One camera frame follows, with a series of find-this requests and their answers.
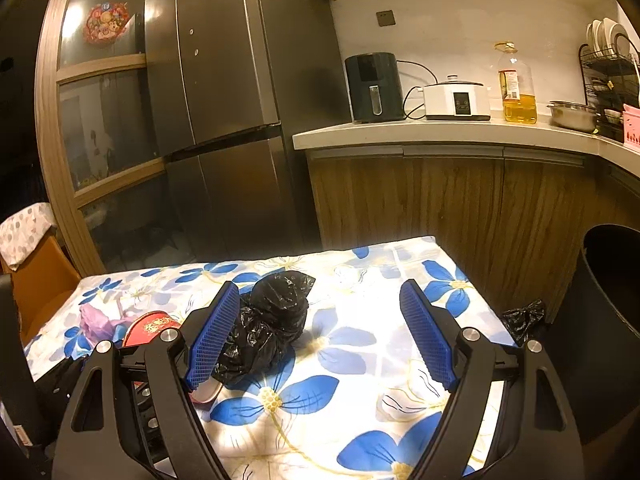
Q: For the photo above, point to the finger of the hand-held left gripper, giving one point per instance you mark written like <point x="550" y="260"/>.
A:
<point x="147" y="410"/>

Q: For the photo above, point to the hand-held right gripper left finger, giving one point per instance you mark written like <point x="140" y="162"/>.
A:
<point x="215" y="340"/>

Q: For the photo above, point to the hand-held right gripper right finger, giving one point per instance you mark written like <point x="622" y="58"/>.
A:
<point x="425" y="335"/>

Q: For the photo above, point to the large black plastic bag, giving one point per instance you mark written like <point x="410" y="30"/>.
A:
<point x="275" y="315"/>

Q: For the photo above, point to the red cylindrical can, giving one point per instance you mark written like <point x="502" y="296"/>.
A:
<point x="150" y="327"/>

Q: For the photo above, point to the small black plastic bag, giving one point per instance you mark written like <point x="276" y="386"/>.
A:
<point x="522" y="320"/>

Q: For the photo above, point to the black plastic bin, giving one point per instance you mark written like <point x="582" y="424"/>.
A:
<point x="590" y="335"/>

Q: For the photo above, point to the blue floral tablecloth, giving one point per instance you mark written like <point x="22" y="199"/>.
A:
<point x="350" y="370"/>

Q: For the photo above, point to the purple plastic bag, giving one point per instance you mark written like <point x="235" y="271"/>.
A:
<point x="100" y="320"/>

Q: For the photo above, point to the orange chair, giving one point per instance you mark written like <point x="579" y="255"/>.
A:
<point x="42" y="285"/>

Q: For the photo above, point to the patterned chair cloth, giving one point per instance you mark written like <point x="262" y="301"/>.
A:
<point x="25" y="232"/>

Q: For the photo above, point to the light stone countertop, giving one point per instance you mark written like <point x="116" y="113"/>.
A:
<point x="425" y="135"/>

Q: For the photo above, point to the white rice cooker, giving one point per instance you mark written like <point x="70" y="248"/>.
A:
<point x="457" y="102"/>

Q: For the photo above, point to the cooking oil bottle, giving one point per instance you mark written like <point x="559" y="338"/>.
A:
<point x="517" y="105"/>

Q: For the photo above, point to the black air fryer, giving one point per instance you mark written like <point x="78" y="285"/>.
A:
<point x="375" y="85"/>

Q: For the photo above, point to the grey refrigerator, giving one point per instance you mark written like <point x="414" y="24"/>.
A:
<point x="225" y="85"/>

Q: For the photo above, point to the steel bowl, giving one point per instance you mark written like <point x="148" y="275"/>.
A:
<point x="572" y="117"/>

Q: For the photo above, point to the pink plastic basket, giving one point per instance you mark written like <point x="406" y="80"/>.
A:
<point x="632" y="127"/>

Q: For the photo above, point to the wooden glass door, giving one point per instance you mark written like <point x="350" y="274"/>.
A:
<point x="100" y="67"/>

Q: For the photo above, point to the black dish rack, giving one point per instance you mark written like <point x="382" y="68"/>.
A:
<point x="600" y="85"/>

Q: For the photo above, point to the red round door decoration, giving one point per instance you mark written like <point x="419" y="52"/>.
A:
<point x="107" y="22"/>

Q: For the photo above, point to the white plate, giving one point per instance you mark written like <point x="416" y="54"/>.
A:
<point x="614" y="35"/>
<point x="594" y="37"/>

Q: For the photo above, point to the dark wall socket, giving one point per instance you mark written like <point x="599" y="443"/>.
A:
<point x="385" y="18"/>

